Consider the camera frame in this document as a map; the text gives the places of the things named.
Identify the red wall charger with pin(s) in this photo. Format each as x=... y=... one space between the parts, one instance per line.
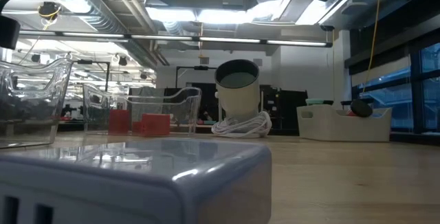
x=156 y=125
x=119 y=121
x=137 y=128

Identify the light blue wall charger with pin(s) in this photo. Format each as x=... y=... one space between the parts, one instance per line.
x=137 y=182

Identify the hourglass with teal caps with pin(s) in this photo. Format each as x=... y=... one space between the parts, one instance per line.
x=315 y=101

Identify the hourglass with red sand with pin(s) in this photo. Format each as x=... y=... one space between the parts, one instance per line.
x=361 y=108

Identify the black ceiling-hung device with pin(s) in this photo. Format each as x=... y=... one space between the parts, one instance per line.
x=49 y=10

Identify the long clear plastic bin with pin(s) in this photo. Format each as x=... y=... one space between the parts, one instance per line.
x=34 y=90

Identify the wide clear plastic bin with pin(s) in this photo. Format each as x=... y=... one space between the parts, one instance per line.
x=182 y=107

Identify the long linear ceiling light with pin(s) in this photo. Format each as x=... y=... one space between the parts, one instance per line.
x=227 y=40

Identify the black cabinet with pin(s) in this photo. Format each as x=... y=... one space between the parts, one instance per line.
x=288 y=109

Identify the grey plastic bin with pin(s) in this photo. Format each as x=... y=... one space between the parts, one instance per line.
x=343 y=124

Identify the long silver ventilation duct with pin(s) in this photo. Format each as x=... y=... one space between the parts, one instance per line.
x=96 y=4

